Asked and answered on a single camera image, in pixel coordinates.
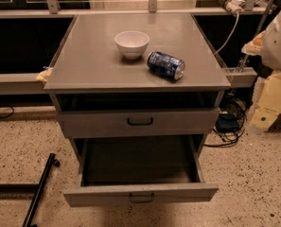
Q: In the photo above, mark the grey bottom drawer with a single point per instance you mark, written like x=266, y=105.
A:
x=135, y=170

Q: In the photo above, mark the grey drawer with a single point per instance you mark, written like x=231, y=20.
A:
x=130, y=123
x=135, y=170

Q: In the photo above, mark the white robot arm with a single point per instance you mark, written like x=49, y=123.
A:
x=267, y=45

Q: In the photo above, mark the grey drawer cabinet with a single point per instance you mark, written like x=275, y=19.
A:
x=91, y=75

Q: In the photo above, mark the grey middle drawer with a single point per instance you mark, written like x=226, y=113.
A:
x=130, y=123

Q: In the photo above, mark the blue soda can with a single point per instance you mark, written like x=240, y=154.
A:
x=165, y=65

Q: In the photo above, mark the white ceramic bowl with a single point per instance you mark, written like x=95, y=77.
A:
x=131, y=44

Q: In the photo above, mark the dark blue floor box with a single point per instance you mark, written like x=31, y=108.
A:
x=226, y=123

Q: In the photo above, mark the yellow tape piece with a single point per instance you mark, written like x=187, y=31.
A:
x=44, y=75

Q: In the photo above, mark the white power strip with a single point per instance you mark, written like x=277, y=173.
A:
x=233, y=6

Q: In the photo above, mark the thin metal rod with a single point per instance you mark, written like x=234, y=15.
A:
x=249, y=4

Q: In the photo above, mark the grey metal rail frame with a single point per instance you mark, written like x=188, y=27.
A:
x=26, y=83

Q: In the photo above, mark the black metal floor frame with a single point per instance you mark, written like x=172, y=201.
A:
x=29, y=191

